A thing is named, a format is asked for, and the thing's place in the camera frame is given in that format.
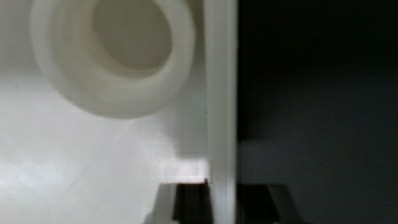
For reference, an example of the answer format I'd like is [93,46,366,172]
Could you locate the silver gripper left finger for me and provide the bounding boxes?
[143,180,212,224]

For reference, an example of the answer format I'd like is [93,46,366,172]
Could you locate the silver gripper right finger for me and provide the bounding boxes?
[237,184,310,224]

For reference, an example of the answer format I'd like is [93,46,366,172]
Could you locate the white square tabletop tray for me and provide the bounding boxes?
[0,0,237,224]

